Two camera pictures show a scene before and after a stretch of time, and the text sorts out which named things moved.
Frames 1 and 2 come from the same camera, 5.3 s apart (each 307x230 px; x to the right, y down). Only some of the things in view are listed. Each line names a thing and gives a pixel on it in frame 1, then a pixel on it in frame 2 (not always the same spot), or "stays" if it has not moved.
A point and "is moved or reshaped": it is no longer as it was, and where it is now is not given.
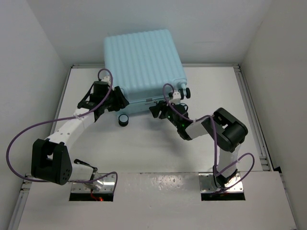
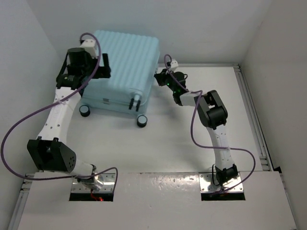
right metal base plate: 207,184 stays
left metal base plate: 109,186 stays
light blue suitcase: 145,65 is moved or reshaped
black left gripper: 122,101 → 101,71
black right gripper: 162,106 → 160,77
